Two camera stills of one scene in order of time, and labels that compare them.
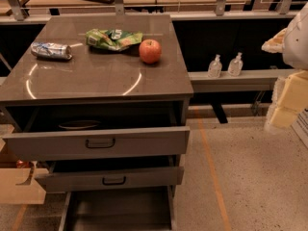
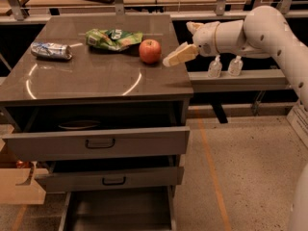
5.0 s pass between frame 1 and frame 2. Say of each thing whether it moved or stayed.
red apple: stayed
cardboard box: stayed
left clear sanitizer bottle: stayed
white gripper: moved
